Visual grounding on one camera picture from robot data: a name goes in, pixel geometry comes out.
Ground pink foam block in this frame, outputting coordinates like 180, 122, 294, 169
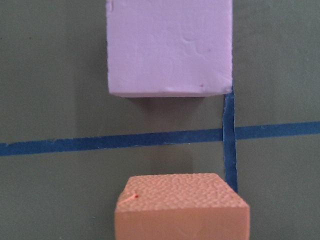
106, 0, 233, 98

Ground orange foam block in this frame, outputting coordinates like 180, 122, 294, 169
114, 173, 250, 240

